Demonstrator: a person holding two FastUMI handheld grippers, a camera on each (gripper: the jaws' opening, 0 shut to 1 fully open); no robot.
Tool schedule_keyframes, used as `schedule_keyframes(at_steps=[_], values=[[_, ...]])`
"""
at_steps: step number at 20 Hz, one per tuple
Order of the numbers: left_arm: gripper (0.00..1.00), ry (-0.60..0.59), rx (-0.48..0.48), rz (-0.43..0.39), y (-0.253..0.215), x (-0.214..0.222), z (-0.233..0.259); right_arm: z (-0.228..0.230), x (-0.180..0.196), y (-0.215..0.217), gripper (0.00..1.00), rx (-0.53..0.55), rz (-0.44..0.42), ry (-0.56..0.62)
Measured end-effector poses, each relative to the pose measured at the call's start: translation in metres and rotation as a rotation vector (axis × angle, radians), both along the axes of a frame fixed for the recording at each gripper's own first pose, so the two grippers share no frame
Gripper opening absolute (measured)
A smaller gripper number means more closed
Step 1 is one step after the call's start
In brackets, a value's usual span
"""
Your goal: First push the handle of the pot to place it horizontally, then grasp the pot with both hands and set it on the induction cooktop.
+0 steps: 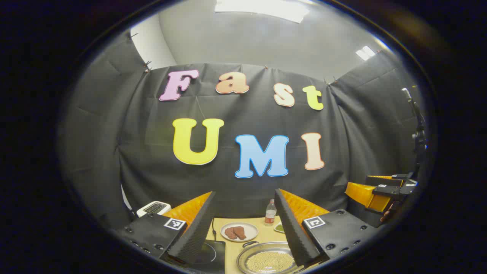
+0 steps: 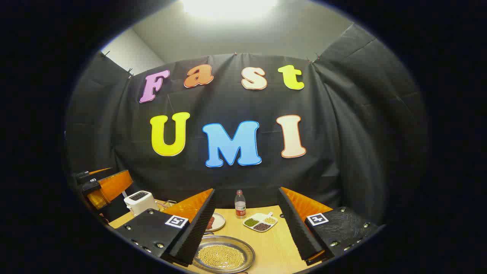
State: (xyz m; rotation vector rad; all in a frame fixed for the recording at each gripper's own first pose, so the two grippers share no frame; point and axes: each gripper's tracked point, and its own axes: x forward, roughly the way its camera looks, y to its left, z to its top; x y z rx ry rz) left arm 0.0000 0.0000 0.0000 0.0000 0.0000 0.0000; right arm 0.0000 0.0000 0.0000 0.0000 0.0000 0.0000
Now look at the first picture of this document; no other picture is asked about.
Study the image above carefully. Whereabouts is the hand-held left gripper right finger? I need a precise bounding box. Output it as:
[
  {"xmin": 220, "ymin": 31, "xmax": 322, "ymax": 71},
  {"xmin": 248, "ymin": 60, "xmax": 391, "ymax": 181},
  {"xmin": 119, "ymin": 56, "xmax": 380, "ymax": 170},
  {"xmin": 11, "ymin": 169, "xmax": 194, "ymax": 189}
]
[{"xmin": 274, "ymin": 188, "xmax": 381, "ymax": 267}]

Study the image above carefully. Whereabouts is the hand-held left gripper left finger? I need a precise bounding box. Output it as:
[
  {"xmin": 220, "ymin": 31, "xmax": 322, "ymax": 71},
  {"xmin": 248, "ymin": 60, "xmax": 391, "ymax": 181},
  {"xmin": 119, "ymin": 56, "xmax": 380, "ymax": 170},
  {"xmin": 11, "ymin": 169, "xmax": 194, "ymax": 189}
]
[{"xmin": 116, "ymin": 191, "xmax": 216, "ymax": 267}]

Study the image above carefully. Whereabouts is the black induction cooktop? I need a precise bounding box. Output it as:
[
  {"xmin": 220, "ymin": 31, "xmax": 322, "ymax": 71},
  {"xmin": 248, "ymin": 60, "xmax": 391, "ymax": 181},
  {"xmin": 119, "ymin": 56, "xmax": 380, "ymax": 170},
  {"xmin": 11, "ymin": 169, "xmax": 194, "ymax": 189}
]
[{"xmin": 186, "ymin": 239, "xmax": 226, "ymax": 274}]

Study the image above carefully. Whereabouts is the steel pot with black handle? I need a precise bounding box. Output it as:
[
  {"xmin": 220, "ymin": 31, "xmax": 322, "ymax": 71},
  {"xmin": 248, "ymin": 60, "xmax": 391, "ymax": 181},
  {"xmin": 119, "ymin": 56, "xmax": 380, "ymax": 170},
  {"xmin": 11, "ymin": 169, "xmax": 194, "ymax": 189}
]
[{"xmin": 237, "ymin": 241, "xmax": 305, "ymax": 274}]

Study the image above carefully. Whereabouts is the clear plastic bottle red label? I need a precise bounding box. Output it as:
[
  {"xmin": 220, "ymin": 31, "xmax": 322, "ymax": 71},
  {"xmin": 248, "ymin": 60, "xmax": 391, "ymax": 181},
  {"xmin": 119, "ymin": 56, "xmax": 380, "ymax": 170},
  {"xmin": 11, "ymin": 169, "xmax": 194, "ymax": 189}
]
[{"xmin": 264, "ymin": 199, "xmax": 277, "ymax": 226}]

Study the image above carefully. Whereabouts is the heap of soybeans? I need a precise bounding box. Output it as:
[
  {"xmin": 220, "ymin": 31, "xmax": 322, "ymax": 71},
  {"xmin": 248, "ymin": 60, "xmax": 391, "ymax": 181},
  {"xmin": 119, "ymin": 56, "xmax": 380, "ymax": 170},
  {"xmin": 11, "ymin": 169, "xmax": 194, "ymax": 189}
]
[{"xmin": 245, "ymin": 251, "xmax": 296, "ymax": 273}]

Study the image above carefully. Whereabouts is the white plate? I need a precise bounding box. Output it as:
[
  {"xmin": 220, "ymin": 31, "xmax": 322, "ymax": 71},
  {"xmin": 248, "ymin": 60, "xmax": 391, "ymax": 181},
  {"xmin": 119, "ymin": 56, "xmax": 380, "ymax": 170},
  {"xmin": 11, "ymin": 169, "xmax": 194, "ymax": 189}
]
[{"xmin": 220, "ymin": 222, "xmax": 259, "ymax": 242}]

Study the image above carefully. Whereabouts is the white toaster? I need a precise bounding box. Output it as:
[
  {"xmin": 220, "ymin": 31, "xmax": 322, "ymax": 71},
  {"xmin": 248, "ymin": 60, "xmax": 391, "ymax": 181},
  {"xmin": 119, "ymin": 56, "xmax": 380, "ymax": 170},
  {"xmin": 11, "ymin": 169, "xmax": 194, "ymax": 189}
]
[{"xmin": 136, "ymin": 201, "xmax": 172, "ymax": 218}]

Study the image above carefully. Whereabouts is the black backdrop cloth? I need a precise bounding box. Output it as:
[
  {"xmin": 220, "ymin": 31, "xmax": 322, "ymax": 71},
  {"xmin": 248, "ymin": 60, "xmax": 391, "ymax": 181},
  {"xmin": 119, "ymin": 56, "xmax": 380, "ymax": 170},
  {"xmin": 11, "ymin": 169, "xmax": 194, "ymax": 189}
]
[{"xmin": 59, "ymin": 32, "xmax": 428, "ymax": 233}]

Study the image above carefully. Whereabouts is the small ceiling light panel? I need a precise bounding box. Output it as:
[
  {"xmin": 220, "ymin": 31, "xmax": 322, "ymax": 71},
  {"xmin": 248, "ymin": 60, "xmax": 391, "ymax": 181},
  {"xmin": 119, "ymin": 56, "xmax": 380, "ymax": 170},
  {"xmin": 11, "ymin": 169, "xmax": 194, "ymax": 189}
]
[{"xmin": 356, "ymin": 46, "xmax": 376, "ymax": 61}]

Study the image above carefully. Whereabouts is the large ceiling light panel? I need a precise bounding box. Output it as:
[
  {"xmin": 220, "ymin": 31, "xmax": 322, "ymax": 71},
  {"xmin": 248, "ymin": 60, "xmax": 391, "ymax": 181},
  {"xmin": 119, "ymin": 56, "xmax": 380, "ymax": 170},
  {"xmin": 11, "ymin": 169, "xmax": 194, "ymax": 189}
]
[{"xmin": 215, "ymin": 0, "xmax": 310, "ymax": 23}]

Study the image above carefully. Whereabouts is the black rod with cables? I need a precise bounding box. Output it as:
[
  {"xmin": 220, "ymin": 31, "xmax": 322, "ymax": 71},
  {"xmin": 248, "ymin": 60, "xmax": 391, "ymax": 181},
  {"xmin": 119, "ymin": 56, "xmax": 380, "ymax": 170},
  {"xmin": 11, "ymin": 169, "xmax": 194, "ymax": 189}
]
[{"xmin": 401, "ymin": 88, "xmax": 429, "ymax": 177}]

